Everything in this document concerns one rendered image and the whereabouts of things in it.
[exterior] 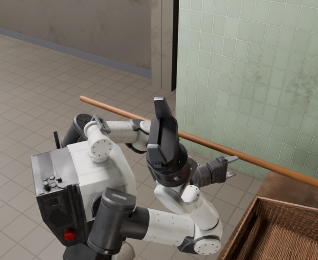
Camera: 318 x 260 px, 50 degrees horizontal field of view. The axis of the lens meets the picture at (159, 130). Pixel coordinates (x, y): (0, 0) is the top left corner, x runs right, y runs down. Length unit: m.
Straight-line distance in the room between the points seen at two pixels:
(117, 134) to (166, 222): 0.48
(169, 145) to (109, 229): 0.36
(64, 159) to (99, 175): 0.14
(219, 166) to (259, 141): 1.63
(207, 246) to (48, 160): 0.56
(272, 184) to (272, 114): 0.70
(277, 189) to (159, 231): 1.38
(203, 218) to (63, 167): 0.46
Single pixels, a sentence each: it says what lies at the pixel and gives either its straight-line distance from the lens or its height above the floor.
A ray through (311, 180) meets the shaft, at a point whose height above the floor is 1.20.
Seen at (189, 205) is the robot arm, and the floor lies 1.45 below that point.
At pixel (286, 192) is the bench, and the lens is 2.27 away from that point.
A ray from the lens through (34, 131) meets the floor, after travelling 3.85.
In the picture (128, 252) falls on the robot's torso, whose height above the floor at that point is 0.93.
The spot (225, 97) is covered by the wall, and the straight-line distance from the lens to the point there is 2.87.
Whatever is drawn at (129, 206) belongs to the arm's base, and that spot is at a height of 1.41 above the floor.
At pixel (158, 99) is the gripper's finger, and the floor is 1.77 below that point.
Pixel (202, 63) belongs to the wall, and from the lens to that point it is 2.85.
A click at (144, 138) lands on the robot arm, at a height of 1.27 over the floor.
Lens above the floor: 2.10
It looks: 35 degrees down
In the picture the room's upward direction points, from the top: straight up
